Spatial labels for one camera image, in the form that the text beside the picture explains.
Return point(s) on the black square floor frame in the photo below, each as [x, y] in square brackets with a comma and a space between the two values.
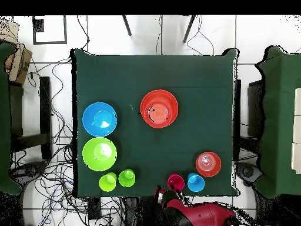
[38, 26]

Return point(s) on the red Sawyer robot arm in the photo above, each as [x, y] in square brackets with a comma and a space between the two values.
[204, 215]

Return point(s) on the pink cup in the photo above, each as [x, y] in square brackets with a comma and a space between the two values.
[176, 181]

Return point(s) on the blue bowl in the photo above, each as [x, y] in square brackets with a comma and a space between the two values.
[99, 119]

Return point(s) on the cardboard box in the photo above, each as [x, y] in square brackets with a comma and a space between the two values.
[17, 63]

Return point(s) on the lime green cup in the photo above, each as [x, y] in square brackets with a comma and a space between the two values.
[107, 183]

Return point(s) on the black power strip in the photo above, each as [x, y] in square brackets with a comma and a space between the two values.
[94, 208]

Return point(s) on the blue cup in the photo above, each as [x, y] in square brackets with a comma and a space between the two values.
[196, 183]

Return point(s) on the large orange bowl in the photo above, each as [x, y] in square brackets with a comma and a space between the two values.
[160, 93]

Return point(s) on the dark green side tablecloth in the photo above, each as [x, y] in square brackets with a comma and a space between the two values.
[4, 117]
[279, 106]

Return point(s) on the small orange bowl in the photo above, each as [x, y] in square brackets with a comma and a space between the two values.
[208, 164]
[158, 114]

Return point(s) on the lime green bowl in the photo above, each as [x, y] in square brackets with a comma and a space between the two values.
[99, 154]

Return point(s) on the black tripod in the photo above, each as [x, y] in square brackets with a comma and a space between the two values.
[127, 26]

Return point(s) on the white block stack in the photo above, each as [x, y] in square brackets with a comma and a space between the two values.
[296, 131]

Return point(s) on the black bench frame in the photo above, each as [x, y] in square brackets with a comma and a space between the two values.
[255, 108]
[45, 113]

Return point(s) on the grey chair base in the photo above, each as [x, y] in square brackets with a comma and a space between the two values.
[248, 171]

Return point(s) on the grey stand base with knob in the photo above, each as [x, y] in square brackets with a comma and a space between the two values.
[28, 171]

